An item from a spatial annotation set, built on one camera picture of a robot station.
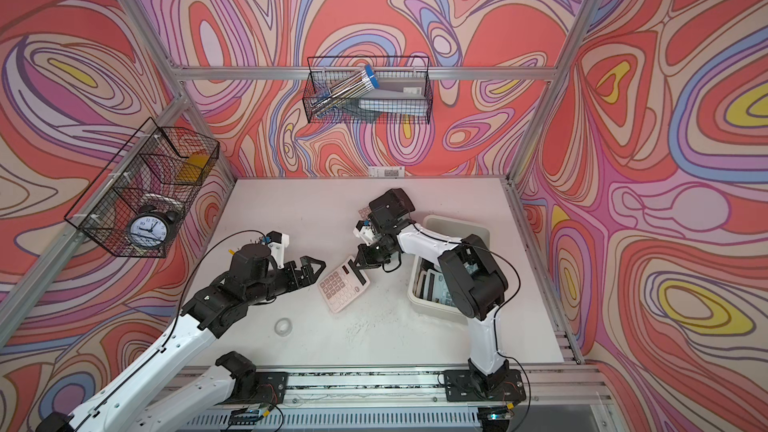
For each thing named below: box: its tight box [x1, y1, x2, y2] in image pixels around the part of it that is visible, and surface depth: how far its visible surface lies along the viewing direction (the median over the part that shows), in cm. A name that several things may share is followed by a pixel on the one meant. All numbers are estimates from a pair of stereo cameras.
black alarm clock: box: [128, 205, 176, 250], surface depth 69 cm
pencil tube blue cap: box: [310, 64, 380, 117], surface depth 82 cm
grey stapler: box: [359, 78, 427, 100], surface depth 90 cm
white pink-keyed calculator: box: [318, 255, 371, 314], surface depth 89 cm
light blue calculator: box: [426, 268, 457, 306], surface depth 86 cm
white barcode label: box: [368, 166, 405, 179], surface depth 125 cm
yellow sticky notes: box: [176, 154, 209, 182], surface depth 80 cm
